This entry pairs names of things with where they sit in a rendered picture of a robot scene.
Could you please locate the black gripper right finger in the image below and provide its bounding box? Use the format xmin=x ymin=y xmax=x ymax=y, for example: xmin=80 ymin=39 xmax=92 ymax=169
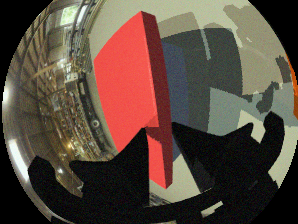
xmin=172 ymin=121 xmax=254 ymax=193

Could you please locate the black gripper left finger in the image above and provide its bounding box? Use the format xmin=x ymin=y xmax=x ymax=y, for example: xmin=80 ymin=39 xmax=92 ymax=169
xmin=69 ymin=127 xmax=150 ymax=208

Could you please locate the red square panel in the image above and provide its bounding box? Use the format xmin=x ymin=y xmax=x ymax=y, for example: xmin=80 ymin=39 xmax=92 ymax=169
xmin=93 ymin=11 xmax=173 ymax=189

